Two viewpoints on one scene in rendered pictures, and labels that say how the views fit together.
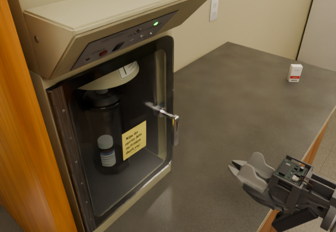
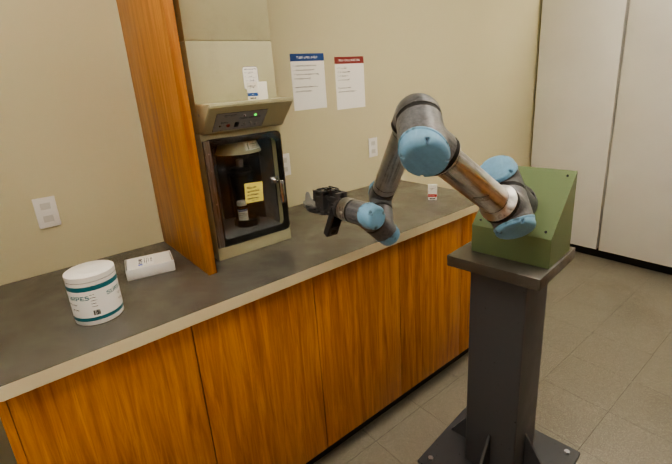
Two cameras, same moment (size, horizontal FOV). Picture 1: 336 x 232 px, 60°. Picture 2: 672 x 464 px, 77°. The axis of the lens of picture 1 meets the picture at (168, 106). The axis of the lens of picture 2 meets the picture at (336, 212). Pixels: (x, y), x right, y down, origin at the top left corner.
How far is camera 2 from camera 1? 1.10 m
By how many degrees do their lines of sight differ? 21
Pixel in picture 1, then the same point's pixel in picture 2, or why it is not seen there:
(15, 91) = (186, 125)
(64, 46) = (206, 113)
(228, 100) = not seen: hidden behind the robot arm
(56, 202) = (197, 187)
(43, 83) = (200, 138)
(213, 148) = not seen: hidden behind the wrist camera
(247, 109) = not seen: hidden behind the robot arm
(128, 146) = (249, 194)
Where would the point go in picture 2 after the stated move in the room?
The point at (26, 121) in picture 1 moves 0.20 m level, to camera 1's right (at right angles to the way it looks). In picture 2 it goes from (188, 139) to (248, 137)
